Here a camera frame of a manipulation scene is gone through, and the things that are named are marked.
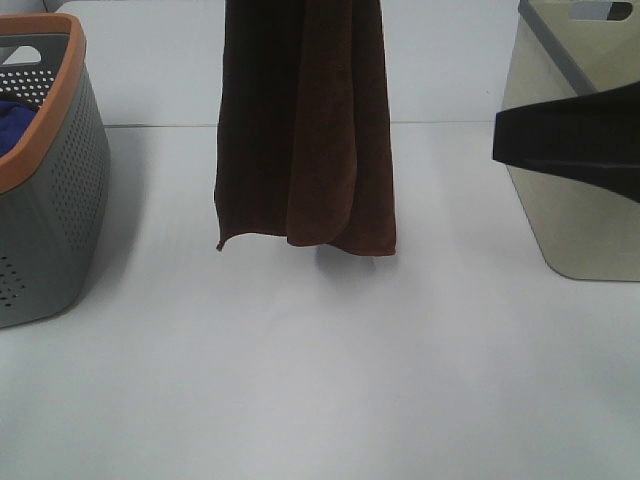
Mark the brown towel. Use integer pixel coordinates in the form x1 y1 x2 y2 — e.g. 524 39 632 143
214 1 396 257

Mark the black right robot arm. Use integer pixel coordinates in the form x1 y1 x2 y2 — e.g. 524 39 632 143
492 82 639 202

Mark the grey perforated basket orange rim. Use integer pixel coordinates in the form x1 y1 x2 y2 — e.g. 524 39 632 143
1 13 111 328

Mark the beige basket grey rim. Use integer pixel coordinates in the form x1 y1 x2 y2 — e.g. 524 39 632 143
501 1 639 281

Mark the blue cloth in basket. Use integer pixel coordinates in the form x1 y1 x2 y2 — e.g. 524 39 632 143
0 99 37 156

